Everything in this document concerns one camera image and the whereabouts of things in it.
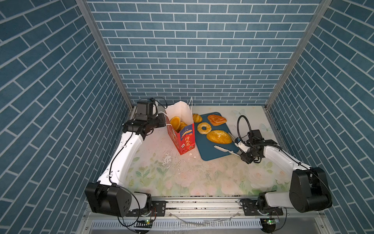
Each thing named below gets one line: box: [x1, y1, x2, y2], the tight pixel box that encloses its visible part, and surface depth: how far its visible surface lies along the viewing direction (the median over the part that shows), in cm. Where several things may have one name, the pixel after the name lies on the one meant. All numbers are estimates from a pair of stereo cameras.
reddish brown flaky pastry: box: [207, 114, 227, 127], surface depth 110 cm
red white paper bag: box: [165, 100, 196, 156], surface depth 89 cm
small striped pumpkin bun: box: [169, 116, 181, 131], surface depth 96 cm
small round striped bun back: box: [192, 113, 203, 123], surface depth 110 cm
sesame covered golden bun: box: [206, 129, 233, 145], surface depth 98 cm
